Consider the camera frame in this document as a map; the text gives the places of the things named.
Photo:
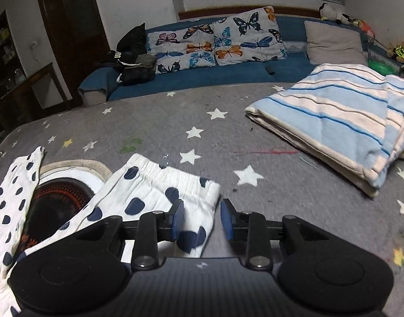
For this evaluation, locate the black clothes pile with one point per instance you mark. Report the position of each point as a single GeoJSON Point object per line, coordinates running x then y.
{"type": "Point", "coordinates": [131, 56]}

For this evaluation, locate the blue sofa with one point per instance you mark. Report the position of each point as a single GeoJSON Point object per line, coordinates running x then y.
{"type": "Point", "coordinates": [221, 59]}

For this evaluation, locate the blue striped folded blanket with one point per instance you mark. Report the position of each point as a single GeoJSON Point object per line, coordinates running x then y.
{"type": "Point", "coordinates": [340, 112]}

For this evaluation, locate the black remote control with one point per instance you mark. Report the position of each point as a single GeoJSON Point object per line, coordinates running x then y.
{"type": "Point", "coordinates": [270, 70]}

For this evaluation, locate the pile of colourful toys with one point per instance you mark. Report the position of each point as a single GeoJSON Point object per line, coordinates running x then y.
{"type": "Point", "coordinates": [391, 44]}

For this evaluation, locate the white shirt with dark print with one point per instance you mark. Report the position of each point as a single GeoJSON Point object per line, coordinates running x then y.
{"type": "Point", "coordinates": [61, 191]}

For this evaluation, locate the white navy polka dot pants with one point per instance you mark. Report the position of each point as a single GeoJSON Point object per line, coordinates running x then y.
{"type": "Point", "coordinates": [145, 188]}

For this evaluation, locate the dark wooden door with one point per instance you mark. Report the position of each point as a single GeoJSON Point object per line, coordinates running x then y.
{"type": "Point", "coordinates": [73, 33]}

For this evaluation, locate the green bowl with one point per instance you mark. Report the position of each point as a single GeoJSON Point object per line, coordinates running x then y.
{"type": "Point", "coordinates": [382, 66]}

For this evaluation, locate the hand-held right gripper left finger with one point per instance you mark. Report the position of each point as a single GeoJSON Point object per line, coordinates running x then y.
{"type": "Point", "coordinates": [178, 219]}

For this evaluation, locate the grey pillow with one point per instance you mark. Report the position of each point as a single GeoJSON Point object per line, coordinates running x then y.
{"type": "Point", "coordinates": [334, 43]}

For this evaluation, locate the plush toy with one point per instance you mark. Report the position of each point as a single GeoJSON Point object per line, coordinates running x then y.
{"type": "Point", "coordinates": [334, 13]}

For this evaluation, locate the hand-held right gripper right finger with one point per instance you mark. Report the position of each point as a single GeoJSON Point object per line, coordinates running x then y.
{"type": "Point", "coordinates": [227, 220]}

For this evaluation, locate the butterfly print pillow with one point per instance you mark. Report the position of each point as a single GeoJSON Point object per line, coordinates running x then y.
{"type": "Point", "coordinates": [183, 48]}
{"type": "Point", "coordinates": [248, 36]}

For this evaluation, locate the grey star print bed sheet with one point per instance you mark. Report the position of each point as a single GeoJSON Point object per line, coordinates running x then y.
{"type": "Point", "coordinates": [195, 128]}

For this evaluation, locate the dark wooden cabinet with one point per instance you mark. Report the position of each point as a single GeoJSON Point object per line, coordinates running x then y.
{"type": "Point", "coordinates": [13, 82]}

